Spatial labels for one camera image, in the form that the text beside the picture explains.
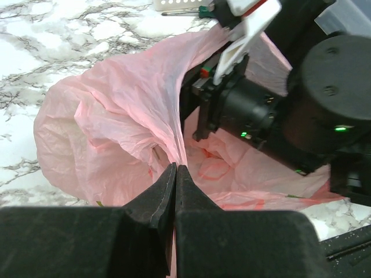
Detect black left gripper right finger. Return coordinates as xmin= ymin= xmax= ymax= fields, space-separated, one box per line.
xmin=175 ymin=165 xmax=330 ymax=277

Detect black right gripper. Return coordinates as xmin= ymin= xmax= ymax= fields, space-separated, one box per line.
xmin=179 ymin=53 xmax=282 ymax=142

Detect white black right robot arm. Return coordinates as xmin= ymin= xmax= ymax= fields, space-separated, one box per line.
xmin=180 ymin=1 xmax=370 ymax=206

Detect green handled screwdriver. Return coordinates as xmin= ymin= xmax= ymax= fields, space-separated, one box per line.
xmin=161 ymin=6 xmax=216 ymax=19

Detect white perforated plastic basket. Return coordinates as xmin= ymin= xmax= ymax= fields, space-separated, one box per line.
xmin=152 ymin=0 xmax=211 ymax=12

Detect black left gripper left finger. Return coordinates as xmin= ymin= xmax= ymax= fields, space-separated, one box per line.
xmin=1 ymin=164 xmax=177 ymax=277

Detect pink plastic bag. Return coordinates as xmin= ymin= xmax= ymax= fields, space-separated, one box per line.
xmin=33 ymin=27 xmax=353 ymax=278

